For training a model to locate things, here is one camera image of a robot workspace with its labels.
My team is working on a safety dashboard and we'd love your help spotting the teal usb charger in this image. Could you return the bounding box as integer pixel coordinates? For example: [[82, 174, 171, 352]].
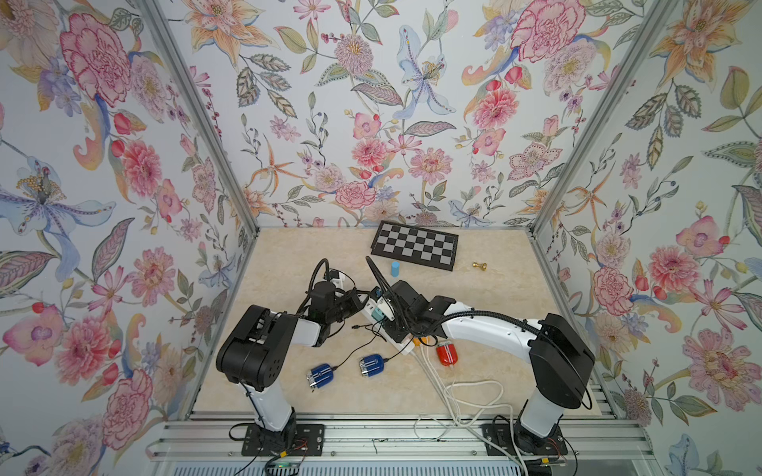
[[371, 303, 393, 321]]

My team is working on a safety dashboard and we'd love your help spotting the orange power strip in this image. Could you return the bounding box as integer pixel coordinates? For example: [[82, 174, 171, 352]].
[[413, 336, 439, 348]]

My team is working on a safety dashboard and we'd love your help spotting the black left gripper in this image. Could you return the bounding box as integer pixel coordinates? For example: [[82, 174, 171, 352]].
[[323, 288, 371, 325]]

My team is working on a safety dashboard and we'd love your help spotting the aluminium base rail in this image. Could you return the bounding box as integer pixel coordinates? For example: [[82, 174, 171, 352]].
[[147, 412, 663, 475]]

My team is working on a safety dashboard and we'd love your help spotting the black silver chessboard box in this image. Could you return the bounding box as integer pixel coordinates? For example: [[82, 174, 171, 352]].
[[370, 221, 458, 272]]

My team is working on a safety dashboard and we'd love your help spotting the aluminium frame post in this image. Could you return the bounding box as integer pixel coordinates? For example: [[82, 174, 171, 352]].
[[136, 0, 260, 238], [529, 0, 680, 236]]

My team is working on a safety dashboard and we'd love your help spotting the black shaver cable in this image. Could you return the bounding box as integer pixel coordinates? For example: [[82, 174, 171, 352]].
[[332, 323, 394, 373]]

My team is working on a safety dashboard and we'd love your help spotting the aluminium frame post right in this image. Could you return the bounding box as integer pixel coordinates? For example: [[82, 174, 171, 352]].
[[529, 0, 680, 236]]

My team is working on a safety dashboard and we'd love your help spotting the white power strip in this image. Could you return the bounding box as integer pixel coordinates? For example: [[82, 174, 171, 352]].
[[361, 297, 414, 355]]

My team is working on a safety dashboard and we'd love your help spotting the aluminium frame post left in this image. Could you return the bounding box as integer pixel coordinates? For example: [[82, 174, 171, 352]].
[[136, 0, 260, 238]]

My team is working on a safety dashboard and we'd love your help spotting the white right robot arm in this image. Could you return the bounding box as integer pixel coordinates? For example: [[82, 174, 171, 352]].
[[370, 281, 595, 455]]

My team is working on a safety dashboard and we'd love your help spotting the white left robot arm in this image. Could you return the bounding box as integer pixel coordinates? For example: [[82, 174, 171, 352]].
[[216, 280, 364, 455]]

